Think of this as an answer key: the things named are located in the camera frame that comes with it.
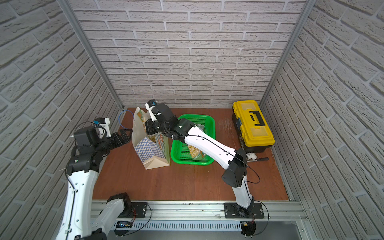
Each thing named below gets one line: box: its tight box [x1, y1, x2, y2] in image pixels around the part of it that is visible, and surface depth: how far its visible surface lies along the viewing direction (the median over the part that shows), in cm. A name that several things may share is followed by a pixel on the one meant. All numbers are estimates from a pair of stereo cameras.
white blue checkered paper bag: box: [131, 107, 170, 170], surface depth 79 cm
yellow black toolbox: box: [232, 100, 276, 153], surface depth 90 cm
